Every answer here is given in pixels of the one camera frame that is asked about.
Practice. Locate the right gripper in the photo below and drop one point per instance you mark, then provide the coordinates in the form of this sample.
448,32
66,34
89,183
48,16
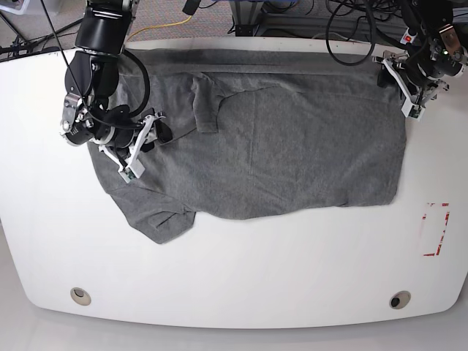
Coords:
113,132

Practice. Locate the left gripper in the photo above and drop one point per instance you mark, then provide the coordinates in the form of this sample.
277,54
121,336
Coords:
419,71

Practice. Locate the grey T-shirt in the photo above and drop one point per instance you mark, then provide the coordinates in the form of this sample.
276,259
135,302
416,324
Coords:
258,133

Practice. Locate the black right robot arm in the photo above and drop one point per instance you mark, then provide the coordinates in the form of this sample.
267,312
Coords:
92,77

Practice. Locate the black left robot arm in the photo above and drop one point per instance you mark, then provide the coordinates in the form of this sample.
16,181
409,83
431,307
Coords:
427,16

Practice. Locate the white power strip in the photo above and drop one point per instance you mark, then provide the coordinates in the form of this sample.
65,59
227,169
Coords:
409,36

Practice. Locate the red tape rectangle marking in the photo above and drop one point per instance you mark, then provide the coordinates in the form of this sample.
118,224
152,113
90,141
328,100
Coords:
433,228

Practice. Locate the black tripod stand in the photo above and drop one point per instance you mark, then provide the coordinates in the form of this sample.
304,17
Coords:
20,43

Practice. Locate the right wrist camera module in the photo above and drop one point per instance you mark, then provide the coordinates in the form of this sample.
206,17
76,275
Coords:
132,172

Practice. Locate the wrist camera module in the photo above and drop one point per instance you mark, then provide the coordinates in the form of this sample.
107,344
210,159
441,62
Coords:
132,172
411,110

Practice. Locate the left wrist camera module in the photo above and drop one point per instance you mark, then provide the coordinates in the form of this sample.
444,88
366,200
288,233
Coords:
411,110

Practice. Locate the aluminium frame post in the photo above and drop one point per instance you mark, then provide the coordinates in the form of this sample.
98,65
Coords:
248,18

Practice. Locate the left table cable grommet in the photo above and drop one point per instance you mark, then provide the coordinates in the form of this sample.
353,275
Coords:
80,296

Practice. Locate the table cable grommet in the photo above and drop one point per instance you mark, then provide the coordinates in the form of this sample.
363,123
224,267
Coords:
80,296
400,300

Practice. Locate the right table cable grommet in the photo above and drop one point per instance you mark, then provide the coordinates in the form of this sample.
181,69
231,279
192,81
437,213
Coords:
400,300

